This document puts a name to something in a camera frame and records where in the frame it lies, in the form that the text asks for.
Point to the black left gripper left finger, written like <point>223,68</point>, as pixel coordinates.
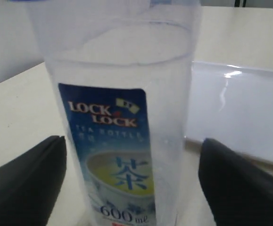
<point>30,184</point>

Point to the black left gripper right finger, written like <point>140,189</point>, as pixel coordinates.
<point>237,192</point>

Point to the clear plastic tall container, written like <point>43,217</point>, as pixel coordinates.
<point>121,72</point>

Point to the blue clip-lock lid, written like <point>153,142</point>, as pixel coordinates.
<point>152,2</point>

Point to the white rectangular tray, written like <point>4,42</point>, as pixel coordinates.
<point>233,105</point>

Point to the white backdrop curtain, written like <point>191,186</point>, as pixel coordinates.
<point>18,47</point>

